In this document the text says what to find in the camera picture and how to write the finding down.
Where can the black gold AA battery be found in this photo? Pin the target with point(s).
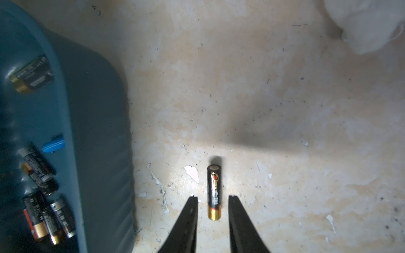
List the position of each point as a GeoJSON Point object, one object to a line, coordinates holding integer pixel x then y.
{"type": "Point", "coordinates": [214, 184]}

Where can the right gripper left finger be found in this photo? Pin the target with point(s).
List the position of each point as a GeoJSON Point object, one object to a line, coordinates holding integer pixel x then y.
{"type": "Point", "coordinates": [183, 236]}

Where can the white plush toy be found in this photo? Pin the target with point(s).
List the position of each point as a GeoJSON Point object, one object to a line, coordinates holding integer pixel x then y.
{"type": "Point", "coordinates": [367, 25]}

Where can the teal plastic storage box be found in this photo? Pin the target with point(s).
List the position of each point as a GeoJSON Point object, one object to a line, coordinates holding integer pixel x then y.
{"type": "Point", "coordinates": [85, 103]}

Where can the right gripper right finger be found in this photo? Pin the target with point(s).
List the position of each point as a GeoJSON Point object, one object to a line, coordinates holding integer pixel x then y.
{"type": "Point", "coordinates": [244, 237]}

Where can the blue battery in box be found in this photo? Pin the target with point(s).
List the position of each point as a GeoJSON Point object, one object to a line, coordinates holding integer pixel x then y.
{"type": "Point", "coordinates": [54, 145]}

